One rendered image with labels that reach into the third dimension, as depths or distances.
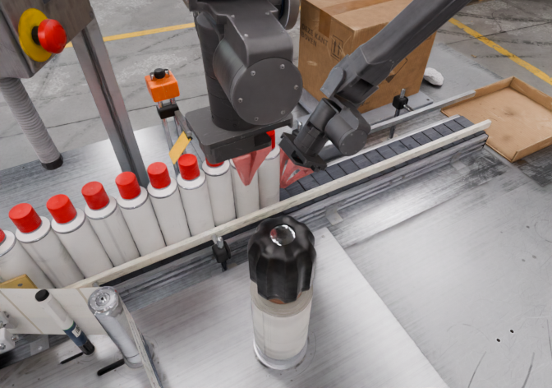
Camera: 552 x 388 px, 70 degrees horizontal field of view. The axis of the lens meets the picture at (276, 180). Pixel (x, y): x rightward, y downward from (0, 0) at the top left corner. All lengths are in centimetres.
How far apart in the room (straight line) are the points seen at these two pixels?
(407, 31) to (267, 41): 45
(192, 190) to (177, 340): 25
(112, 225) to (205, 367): 28
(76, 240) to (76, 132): 206
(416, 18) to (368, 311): 50
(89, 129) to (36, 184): 162
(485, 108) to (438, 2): 72
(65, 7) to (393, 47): 49
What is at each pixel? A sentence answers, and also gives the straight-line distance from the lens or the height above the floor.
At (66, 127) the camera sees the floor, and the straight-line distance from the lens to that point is 283.
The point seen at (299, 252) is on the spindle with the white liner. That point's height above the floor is 117.
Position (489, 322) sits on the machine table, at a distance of 87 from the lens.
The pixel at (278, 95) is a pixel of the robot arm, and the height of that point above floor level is 137.
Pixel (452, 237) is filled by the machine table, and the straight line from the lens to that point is 96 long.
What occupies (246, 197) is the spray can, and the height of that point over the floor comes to 96.
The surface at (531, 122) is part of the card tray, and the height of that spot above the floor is 83.
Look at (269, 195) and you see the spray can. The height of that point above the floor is 94.
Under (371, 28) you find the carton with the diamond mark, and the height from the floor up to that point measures 111.
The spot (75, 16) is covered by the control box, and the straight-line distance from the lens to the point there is 64.
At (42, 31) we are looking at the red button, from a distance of 54.
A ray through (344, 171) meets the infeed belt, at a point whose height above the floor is 88.
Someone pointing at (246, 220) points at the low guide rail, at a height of 91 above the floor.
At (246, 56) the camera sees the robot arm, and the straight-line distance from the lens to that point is 28.
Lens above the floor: 154
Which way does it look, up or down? 46 degrees down
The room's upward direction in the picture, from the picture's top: straight up
